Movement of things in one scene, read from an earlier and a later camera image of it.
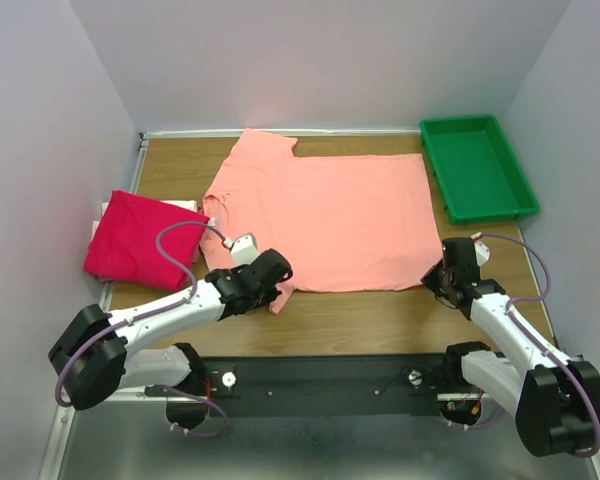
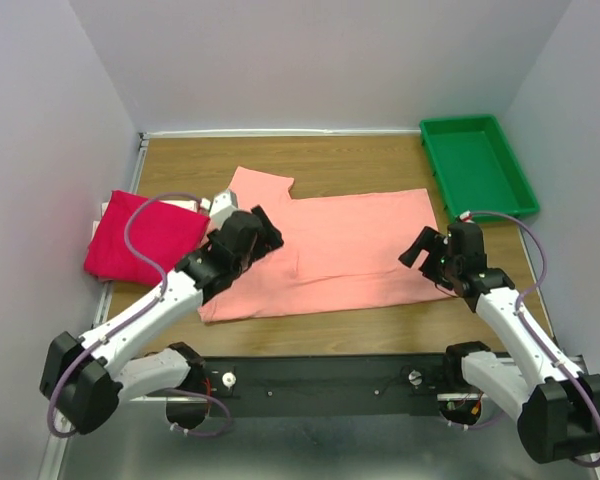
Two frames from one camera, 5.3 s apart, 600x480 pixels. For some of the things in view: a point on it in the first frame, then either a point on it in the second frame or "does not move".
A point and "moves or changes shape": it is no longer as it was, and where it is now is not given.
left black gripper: x=269 y=297 → x=269 y=238
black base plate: x=264 y=385 does not move
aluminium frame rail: x=57 y=460 does not move
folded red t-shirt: x=123 y=246 does not move
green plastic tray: x=475 y=169 does not move
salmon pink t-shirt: x=344 y=222 moves or changes shape
